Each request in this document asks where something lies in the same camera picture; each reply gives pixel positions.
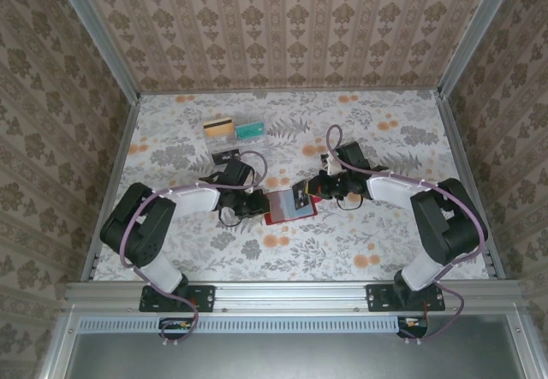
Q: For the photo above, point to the red card holder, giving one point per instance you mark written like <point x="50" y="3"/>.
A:
<point x="280" y="208"/>

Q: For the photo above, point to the clear plastic organizer box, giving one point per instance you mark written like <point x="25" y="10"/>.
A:
<point x="252" y="150"/>

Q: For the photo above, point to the teal card with white print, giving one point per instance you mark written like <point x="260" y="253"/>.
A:
<point x="250" y="132"/>

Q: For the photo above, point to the yellow card with black stripe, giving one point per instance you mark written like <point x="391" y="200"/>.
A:
<point x="218" y="128"/>

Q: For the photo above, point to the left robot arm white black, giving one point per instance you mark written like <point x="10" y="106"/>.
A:
<point x="143" y="233"/>

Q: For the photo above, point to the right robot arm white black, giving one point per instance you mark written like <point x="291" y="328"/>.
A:
<point x="445" y="233"/>

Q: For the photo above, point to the black card with white print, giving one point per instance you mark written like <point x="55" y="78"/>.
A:
<point x="225" y="157"/>

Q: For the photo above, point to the grey metal sheet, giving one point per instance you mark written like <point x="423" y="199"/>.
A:
<point x="291" y="357"/>

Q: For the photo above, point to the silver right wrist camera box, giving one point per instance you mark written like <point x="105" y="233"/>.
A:
<point x="330" y="164"/>

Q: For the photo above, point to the aluminium table end rail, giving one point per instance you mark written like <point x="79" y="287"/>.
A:
<point x="291" y="92"/>

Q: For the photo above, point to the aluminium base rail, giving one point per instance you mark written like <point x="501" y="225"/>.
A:
<point x="291" y="295"/>

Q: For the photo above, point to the aluminium table side rail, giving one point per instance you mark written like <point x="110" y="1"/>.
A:
<point x="120" y="152"/>
<point x="460" y="152"/>

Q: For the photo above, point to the aluminium frame post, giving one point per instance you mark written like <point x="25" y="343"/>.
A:
<point x="476" y="32"/>
<point x="99" y="37"/>

